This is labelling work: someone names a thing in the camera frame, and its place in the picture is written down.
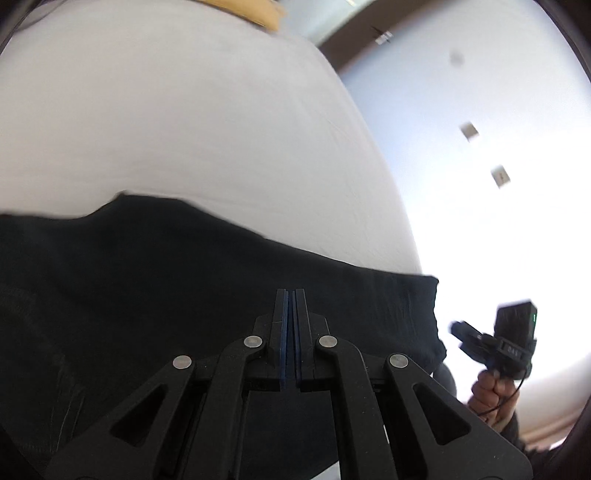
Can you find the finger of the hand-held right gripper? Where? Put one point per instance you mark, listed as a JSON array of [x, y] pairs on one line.
[[471, 339]]

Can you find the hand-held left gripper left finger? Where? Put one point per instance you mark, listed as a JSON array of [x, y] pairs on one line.
[[280, 323]]

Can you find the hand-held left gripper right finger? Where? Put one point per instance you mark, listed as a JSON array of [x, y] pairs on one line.
[[300, 323]]

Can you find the black pants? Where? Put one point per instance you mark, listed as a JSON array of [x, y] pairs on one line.
[[138, 295]]

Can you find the person's right forearm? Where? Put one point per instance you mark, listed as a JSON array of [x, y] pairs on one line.
[[531, 438]]

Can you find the person's right hand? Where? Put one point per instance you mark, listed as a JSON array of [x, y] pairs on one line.
[[490, 392]]

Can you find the white bed sheet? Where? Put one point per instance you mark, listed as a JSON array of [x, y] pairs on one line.
[[184, 120]]

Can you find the yellow pillow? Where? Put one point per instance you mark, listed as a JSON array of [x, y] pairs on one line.
[[249, 10]]

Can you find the white wall socket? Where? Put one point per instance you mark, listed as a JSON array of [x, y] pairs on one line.
[[469, 131], [500, 176]]

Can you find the dark wooden door frame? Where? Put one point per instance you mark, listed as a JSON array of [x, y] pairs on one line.
[[369, 27]]

